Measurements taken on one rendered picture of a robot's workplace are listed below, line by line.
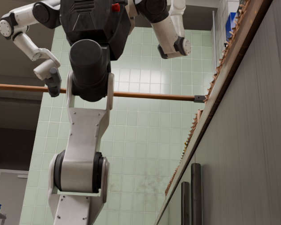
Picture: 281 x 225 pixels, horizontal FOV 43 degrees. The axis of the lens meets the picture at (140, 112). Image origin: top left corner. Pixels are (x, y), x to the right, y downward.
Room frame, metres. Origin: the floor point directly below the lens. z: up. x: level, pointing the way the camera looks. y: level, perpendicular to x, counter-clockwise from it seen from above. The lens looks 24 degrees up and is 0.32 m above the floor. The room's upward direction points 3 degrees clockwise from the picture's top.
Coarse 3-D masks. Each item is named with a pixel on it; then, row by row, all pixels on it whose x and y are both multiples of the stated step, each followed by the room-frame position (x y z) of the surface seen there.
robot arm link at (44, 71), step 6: (48, 60) 1.46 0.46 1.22; (42, 66) 1.46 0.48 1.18; (48, 66) 1.46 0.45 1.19; (54, 66) 1.48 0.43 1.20; (36, 72) 1.47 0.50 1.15; (42, 72) 1.47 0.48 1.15; (48, 72) 1.48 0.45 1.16; (54, 72) 1.46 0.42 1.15; (42, 78) 1.49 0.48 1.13; (48, 78) 1.52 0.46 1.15; (54, 78) 1.50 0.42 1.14
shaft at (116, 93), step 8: (0, 88) 1.72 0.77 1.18; (8, 88) 1.72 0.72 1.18; (16, 88) 1.71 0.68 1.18; (24, 88) 1.71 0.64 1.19; (32, 88) 1.71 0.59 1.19; (40, 88) 1.71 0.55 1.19; (64, 88) 1.72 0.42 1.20; (120, 96) 1.74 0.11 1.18; (128, 96) 1.73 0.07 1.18; (136, 96) 1.73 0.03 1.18; (144, 96) 1.73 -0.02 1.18; (152, 96) 1.73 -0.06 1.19; (160, 96) 1.73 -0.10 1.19; (168, 96) 1.73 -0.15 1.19; (176, 96) 1.73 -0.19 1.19; (184, 96) 1.73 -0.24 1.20; (192, 96) 1.73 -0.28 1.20
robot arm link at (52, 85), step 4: (60, 76) 1.59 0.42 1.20; (48, 84) 1.59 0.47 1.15; (52, 84) 1.59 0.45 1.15; (56, 84) 1.60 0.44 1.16; (60, 84) 1.68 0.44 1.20; (48, 88) 1.63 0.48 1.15; (52, 88) 1.63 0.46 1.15; (56, 88) 1.63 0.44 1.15; (60, 88) 1.69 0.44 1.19; (52, 92) 1.67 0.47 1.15; (56, 92) 1.67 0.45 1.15; (52, 96) 1.69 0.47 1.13; (56, 96) 1.69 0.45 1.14
